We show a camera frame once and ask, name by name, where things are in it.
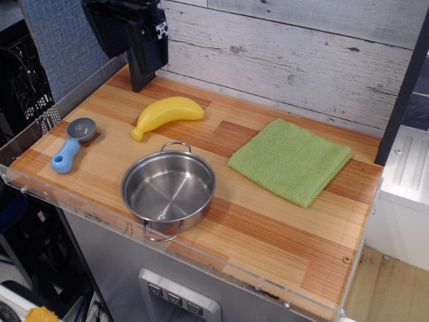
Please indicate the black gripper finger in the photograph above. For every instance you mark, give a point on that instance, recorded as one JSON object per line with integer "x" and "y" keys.
{"x": 148, "y": 31}
{"x": 108, "y": 29}

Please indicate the yellow plastic toy banana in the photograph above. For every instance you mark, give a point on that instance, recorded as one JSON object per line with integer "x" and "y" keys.
{"x": 165, "y": 111}

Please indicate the green folded cloth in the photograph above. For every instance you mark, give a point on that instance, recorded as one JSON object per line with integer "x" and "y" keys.
{"x": 290, "y": 161}

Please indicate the blue fabric partition panel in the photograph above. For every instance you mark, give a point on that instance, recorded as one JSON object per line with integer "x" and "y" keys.
{"x": 67, "y": 47}

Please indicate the blue grey ice cream scoop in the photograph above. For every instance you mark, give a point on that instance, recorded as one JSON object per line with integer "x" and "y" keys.
{"x": 79, "y": 131}

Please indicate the black plastic crate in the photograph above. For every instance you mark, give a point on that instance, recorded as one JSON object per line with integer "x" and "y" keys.
{"x": 25, "y": 91}

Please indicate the stainless steel pot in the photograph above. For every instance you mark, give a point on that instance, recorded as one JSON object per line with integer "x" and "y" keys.
{"x": 170, "y": 191}

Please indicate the clear acrylic table guard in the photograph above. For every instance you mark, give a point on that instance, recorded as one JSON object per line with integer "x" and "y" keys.
{"x": 259, "y": 256}

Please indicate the silver dispenser button panel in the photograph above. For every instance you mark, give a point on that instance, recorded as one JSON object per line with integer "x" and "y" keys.
{"x": 167, "y": 300}

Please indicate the yellow object bottom left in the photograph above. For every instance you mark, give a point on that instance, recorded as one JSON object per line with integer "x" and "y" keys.
{"x": 41, "y": 314}

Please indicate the white metal side unit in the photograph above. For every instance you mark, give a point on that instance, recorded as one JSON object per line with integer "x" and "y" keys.
{"x": 398, "y": 226}

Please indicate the dark left frame post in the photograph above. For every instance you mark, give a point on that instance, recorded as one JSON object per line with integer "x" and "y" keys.
{"x": 138, "y": 79}

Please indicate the dark frame post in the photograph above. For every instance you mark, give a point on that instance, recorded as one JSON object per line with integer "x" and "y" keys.
{"x": 138, "y": 79}
{"x": 410, "y": 79}

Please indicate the dark right frame post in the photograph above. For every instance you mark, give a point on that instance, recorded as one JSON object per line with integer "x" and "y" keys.
{"x": 410, "y": 79}

